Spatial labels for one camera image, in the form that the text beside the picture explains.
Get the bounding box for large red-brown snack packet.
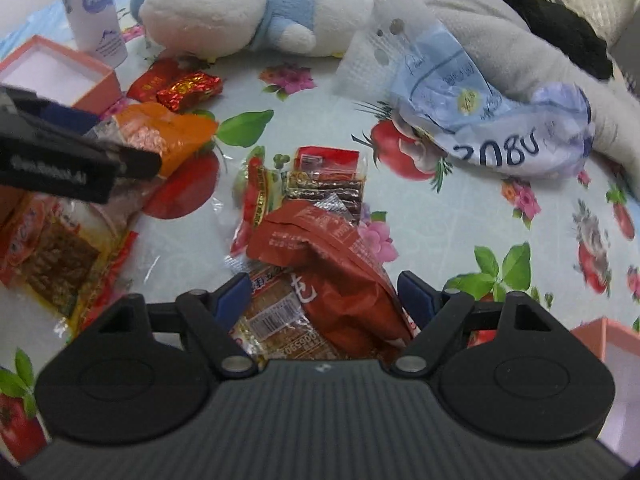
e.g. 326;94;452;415
247;205;416;361

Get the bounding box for clear packet red-yellow label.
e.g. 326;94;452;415
229;146;369;266

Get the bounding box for pink cardboard box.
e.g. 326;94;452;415
570;316;640;463

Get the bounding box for white and blue plush toy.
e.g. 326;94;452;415
130;0;375;58

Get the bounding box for spicy strip packet red label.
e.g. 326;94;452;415
0;194;138;331

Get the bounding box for white spray bottle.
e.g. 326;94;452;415
52;0;128;68

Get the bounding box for black clothes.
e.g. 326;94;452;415
450;0;615;81

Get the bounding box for cream padded headboard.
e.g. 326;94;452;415
525;0;640;51

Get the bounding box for pink cardboard box lid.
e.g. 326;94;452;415
0;35;122;113

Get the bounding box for red foil candy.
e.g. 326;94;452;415
156;72;223;113

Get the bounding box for red snack packet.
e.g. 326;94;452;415
126;57;178;103

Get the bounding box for crumpled plastic bag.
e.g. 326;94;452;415
336;0;596;181

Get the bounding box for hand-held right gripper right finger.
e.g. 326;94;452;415
390;270;556;377

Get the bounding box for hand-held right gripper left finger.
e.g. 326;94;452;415
95;272;257;378

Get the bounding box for grey quilt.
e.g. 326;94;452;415
260;0;640;173

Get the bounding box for floral fruit-print cloth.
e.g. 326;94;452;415
0;0;640;466

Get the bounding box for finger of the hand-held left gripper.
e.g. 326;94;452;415
87;135;162;179
0;85;101;136

